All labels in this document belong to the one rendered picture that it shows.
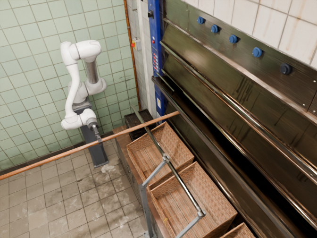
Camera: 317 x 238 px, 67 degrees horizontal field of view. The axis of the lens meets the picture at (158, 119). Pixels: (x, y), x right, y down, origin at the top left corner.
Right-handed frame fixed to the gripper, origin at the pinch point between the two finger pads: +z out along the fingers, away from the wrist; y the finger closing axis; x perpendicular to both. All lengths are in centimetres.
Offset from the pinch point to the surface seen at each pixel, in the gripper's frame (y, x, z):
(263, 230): 21, -74, 107
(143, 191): 30, -18, 40
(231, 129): -31, -74, 63
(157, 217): 61, -23, 50
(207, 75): -55, -74, 33
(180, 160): 53, -68, 12
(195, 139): 17, -76, 22
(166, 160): 2, -38, 41
